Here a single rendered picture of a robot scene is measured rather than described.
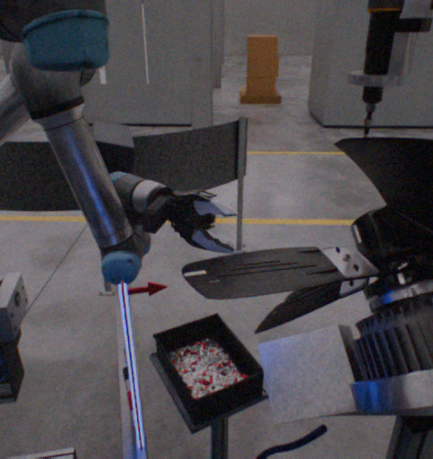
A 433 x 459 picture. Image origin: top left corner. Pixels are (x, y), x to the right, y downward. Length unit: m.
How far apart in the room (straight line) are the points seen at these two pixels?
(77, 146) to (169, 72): 5.85
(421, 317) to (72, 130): 0.62
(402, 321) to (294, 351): 0.20
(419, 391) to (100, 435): 1.54
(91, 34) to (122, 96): 6.38
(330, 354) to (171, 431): 1.29
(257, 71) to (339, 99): 2.38
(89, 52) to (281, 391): 0.59
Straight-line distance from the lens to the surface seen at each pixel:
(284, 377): 0.76
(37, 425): 2.08
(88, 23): 0.41
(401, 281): 0.67
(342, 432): 1.99
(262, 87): 8.69
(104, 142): 1.11
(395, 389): 0.61
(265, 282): 0.59
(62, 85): 0.77
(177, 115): 6.69
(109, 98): 6.84
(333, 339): 0.72
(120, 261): 0.83
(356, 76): 0.58
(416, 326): 0.63
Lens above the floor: 1.53
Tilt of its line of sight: 26 degrees down
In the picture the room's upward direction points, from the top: straight up
